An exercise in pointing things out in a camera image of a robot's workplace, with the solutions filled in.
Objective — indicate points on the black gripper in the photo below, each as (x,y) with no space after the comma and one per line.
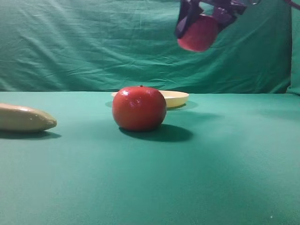
(223,13)

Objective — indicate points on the orange tangerine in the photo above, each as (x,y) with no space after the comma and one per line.
(138,120)

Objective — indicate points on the red apple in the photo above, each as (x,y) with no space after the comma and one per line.
(200,35)

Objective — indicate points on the pale yellow banana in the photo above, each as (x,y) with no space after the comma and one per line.
(16,118)

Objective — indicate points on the green table cloth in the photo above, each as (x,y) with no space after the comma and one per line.
(222,159)

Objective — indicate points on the pale yellow plate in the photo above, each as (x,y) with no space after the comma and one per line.
(174,98)

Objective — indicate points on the green backdrop cloth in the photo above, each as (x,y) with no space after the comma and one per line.
(105,45)

